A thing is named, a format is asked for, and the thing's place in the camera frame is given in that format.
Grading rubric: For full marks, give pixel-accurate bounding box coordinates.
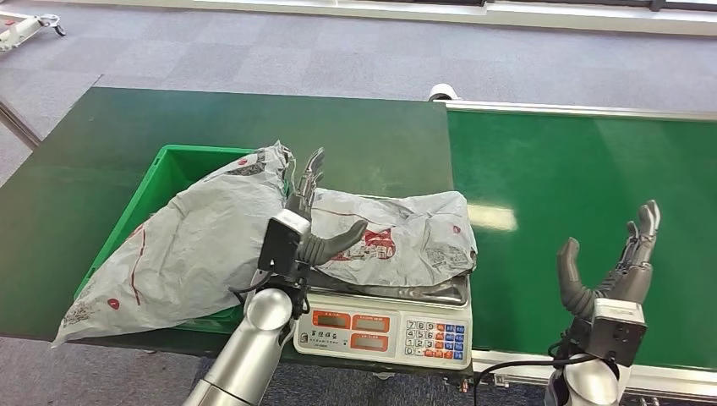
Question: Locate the green conveyor belt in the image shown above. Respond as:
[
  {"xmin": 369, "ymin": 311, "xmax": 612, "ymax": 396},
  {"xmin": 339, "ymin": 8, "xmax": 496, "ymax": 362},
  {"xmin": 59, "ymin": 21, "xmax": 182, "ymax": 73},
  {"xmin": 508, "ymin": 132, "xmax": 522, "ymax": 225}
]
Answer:
[{"xmin": 445, "ymin": 101, "xmax": 717, "ymax": 400}]

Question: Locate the large grey courier bag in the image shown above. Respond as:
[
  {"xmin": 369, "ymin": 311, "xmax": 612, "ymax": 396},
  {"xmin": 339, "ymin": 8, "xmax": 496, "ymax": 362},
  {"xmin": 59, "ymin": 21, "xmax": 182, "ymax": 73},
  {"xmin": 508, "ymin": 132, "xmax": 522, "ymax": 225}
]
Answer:
[{"xmin": 51, "ymin": 140, "xmax": 298, "ymax": 349}]

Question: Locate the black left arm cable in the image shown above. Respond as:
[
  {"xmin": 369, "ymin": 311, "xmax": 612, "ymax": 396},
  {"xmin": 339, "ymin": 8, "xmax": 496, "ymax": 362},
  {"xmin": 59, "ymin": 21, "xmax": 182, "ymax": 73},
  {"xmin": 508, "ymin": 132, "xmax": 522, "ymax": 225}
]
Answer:
[{"xmin": 228, "ymin": 272, "xmax": 274, "ymax": 299}]

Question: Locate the small grey courier bag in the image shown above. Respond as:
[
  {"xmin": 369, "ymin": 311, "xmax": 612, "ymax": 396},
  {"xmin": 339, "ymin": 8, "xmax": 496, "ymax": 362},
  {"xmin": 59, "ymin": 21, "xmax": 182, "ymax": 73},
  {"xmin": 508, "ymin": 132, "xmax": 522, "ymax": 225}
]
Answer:
[{"xmin": 308, "ymin": 187, "xmax": 479, "ymax": 290}]

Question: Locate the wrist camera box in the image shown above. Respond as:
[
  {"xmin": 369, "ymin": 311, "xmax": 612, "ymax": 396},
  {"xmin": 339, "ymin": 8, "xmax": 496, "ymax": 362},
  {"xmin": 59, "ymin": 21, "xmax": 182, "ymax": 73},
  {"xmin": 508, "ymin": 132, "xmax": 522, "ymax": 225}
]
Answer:
[
  {"xmin": 257, "ymin": 217, "xmax": 313, "ymax": 281},
  {"xmin": 585, "ymin": 298, "xmax": 649, "ymax": 369}
]

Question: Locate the white wall ledge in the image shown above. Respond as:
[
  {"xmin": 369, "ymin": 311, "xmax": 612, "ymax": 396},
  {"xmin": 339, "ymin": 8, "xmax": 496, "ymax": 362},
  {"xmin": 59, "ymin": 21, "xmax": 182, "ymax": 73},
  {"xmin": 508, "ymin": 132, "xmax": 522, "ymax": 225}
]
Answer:
[{"xmin": 193, "ymin": 0, "xmax": 717, "ymax": 38}]

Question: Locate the electronic weighing scale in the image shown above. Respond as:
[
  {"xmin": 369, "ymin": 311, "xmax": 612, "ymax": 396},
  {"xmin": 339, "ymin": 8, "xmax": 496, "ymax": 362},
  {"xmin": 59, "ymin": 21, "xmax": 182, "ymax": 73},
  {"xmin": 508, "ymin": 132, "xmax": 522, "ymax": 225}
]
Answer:
[{"xmin": 293, "ymin": 263, "xmax": 474, "ymax": 371}]

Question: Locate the white conveyor roller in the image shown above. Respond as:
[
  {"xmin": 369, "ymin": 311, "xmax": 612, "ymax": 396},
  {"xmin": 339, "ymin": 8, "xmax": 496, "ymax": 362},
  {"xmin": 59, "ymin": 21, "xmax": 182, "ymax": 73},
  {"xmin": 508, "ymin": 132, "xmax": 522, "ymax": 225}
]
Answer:
[{"xmin": 429, "ymin": 84, "xmax": 462, "ymax": 104}]

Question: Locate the green plastic bin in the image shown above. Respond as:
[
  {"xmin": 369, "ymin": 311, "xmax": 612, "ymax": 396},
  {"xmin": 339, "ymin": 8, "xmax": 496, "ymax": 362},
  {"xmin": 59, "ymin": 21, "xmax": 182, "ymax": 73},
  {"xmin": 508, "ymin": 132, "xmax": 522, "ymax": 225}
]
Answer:
[{"xmin": 74, "ymin": 144, "xmax": 293, "ymax": 336}]

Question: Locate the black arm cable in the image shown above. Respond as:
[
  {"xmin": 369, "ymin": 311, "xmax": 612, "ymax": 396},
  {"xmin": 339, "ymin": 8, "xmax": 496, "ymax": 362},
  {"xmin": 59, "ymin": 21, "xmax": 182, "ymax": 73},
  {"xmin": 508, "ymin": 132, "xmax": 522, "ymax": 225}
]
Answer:
[
  {"xmin": 473, "ymin": 340, "xmax": 596, "ymax": 406},
  {"xmin": 228, "ymin": 272, "xmax": 274, "ymax": 299}
]

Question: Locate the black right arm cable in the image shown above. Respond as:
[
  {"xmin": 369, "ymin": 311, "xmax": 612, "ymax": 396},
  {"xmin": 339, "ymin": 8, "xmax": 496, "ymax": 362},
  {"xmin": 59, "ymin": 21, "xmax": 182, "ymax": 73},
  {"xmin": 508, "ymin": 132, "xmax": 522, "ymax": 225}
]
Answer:
[{"xmin": 473, "ymin": 340, "xmax": 596, "ymax": 406}]

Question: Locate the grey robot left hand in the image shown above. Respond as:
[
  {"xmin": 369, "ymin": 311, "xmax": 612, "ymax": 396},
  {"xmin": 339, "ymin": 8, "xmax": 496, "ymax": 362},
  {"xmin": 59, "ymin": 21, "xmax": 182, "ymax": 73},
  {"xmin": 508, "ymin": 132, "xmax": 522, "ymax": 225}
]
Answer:
[{"xmin": 285, "ymin": 147, "xmax": 369, "ymax": 269}]

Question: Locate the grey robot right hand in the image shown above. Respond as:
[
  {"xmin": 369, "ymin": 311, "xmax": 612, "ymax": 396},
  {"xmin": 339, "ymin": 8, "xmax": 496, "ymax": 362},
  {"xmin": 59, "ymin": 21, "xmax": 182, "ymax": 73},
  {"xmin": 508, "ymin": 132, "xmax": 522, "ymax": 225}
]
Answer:
[{"xmin": 556, "ymin": 200, "xmax": 663, "ymax": 324}]

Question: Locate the grey metal bar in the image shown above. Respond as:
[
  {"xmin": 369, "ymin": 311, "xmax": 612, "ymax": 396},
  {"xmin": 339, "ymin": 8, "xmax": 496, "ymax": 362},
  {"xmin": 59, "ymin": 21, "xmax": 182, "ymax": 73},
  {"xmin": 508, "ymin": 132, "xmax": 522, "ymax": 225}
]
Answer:
[{"xmin": 0, "ymin": 97, "xmax": 42, "ymax": 151}]

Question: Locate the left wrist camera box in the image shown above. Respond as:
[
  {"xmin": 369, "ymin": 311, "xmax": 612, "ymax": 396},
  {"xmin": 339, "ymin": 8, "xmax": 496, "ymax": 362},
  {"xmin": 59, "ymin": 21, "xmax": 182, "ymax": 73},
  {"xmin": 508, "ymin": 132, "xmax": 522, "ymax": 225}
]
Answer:
[{"xmin": 257, "ymin": 217, "xmax": 313, "ymax": 281}]

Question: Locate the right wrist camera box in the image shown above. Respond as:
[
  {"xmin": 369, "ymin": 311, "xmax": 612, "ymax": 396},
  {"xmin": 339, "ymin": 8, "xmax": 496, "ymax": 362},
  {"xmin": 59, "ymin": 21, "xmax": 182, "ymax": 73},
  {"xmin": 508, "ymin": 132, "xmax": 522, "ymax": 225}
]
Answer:
[{"xmin": 585, "ymin": 298, "xmax": 649, "ymax": 369}]

